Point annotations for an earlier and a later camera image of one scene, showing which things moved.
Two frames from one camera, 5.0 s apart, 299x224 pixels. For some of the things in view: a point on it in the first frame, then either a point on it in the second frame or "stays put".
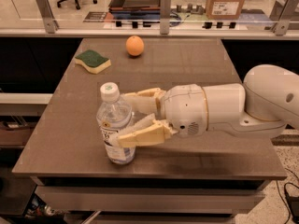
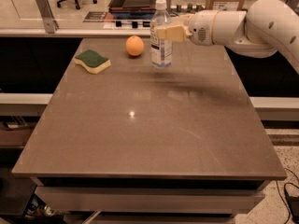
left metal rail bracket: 45,7 stays put
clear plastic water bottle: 115,114 -> 161,52
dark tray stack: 137,2 stays put
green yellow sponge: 92,61 stays put
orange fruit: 135,46 stays put
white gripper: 183,109 -> 199,27
